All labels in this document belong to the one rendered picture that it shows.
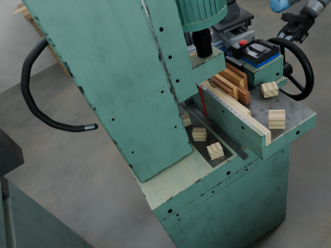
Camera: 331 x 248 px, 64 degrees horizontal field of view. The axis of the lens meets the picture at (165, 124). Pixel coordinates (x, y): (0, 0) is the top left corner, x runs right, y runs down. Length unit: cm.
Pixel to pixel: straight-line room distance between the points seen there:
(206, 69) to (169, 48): 19
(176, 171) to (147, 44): 46
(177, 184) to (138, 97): 34
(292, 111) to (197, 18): 41
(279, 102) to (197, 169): 35
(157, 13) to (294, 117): 51
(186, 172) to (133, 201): 104
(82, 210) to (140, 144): 133
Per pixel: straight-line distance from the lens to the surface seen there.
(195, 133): 96
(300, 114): 91
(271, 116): 84
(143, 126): 78
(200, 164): 93
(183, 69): 80
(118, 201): 197
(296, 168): 187
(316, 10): 136
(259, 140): 79
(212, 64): 90
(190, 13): 76
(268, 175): 117
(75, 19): 61
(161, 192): 90
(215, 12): 79
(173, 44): 75
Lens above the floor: 154
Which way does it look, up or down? 43 degrees down
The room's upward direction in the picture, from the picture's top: 22 degrees counter-clockwise
